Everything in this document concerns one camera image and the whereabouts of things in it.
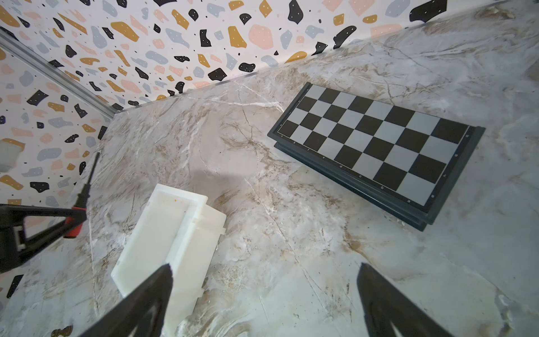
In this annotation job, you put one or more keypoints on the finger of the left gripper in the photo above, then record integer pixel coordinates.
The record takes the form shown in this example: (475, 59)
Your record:
(16, 247)

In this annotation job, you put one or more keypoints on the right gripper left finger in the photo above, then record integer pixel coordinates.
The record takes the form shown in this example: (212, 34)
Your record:
(142, 312)

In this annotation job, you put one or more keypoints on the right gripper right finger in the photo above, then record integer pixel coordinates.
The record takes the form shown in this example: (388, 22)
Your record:
(387, 311)

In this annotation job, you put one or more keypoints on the red black screwdriver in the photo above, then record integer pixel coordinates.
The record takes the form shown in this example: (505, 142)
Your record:
(81, 205)

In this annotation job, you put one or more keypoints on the white plastic bin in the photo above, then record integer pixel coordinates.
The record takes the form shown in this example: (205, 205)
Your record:
(177, 228)

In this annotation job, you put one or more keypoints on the black white chessboard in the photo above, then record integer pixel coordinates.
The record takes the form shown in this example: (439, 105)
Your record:
(403, 161)

